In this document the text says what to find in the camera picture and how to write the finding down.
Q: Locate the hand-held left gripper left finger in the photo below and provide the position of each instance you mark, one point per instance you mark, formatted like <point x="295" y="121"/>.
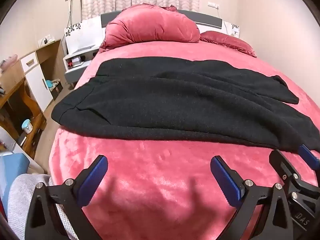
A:
<point x="93" y="180"/>

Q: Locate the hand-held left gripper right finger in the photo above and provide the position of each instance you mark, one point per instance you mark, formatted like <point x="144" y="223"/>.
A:
<point x="225" y="180"/>

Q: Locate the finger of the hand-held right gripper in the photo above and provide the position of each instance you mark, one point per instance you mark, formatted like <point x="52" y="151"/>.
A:
<point x="285" y="170"/>
<point x="308" y="157"/>

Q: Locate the black knitted garment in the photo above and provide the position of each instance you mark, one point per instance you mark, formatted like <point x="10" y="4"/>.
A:
<point x="162" y="100"/>

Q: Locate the pink plush bed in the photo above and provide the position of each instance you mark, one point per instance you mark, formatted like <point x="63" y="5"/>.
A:
<point x="150" y="175"/>

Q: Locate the white knitted cloth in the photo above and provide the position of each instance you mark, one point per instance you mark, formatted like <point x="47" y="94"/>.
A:
<point x="20" y="200"/>

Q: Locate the blue box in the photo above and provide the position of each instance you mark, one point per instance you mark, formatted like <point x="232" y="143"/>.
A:
<point x="12" y="170"/>

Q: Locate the teal lidded jar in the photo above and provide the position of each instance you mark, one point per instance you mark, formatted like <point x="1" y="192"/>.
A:
<point x="27" y="127"/>

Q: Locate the white grey nightstand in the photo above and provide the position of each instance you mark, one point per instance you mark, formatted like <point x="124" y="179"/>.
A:
<point x="72" y="76"/>

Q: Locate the teal small container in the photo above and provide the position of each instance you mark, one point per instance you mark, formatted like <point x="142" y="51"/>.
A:
<point x="49" y="83"/>

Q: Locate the wooden desk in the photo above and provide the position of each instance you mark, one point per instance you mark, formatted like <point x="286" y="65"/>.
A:
<point x="12" y="80"/>

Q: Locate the pink ruffled pillow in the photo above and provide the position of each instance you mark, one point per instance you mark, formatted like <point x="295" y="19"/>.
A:
<point x="225" y="41"/>

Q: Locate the pink soft item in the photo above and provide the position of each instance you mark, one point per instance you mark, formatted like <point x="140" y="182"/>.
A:
<point x="8" y="61"/>

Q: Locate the grey bed headboard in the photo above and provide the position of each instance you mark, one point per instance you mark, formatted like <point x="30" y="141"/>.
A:
<point x="207" y="20"/>

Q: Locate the folded pink duvet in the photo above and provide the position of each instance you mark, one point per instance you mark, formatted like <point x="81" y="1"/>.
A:
<point x="150" y="25"/>

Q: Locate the white wall socket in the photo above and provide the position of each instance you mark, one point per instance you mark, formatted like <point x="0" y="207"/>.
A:
<point x="213" y="5"/>

